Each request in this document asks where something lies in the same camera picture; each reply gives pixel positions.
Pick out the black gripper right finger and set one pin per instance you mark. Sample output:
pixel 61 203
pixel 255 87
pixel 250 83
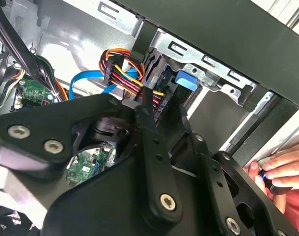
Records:
pixel 213 177

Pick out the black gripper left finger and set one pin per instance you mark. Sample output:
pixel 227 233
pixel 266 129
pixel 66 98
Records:
pixel 41 123

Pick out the hard disk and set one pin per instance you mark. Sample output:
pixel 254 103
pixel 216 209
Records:
pixel 186 79

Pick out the person hand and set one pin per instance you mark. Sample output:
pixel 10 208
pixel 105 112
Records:
pixel 289 162

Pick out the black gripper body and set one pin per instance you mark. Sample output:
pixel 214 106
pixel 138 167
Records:
pixel 102 209

